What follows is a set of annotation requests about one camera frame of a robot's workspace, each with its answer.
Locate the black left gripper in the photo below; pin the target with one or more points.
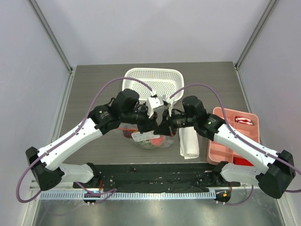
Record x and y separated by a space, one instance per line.
150 124

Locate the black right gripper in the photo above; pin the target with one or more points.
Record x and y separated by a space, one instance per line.
168 122

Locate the clear zip top bag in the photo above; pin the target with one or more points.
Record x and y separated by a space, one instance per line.
137 136

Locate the dark red fake fruit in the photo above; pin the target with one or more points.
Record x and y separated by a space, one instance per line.
128 133

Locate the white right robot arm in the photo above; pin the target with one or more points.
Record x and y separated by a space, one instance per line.
271 171

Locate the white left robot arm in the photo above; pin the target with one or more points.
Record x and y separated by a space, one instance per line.
47 163

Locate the green fake broccoli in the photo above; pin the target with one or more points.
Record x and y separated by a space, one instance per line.
146 144

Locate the white folded towel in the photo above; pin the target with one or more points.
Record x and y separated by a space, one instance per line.
189 146

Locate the white perforated plastic basket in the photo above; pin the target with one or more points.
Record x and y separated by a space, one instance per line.
162 81

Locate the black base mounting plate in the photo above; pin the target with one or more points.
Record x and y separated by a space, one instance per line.
158 178

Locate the red white striped packet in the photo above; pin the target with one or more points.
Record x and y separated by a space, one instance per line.
243 120

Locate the pink divided tray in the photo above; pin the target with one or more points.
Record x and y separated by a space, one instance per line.
217 152

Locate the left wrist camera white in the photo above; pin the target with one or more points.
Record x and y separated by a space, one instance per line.
154 104

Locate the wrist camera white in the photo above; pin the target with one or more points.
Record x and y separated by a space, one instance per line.
169 104
154 104

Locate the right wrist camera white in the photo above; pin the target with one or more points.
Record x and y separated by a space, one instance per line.
169 104

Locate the white slotted cable duct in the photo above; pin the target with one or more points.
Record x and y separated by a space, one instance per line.
82 195

